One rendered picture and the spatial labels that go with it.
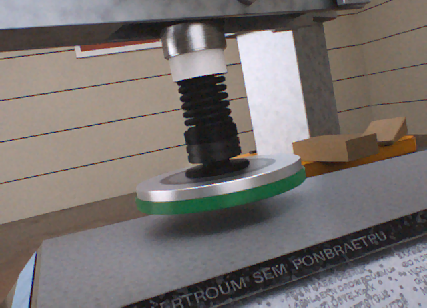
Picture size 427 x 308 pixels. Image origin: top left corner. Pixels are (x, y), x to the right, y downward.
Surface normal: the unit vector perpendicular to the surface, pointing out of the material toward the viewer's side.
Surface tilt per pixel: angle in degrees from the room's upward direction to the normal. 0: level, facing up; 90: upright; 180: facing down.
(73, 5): 90
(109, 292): 0
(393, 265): 45
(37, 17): 90
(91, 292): 0
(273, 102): 90
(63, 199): 90
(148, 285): 0
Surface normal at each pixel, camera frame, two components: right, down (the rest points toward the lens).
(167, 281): -0.18, -0.98
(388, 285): 0.13, -0.69
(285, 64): -0.62, 0.18
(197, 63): -0.02, 0.09
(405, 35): -0.92, 0.20
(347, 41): 0.36, 0.01
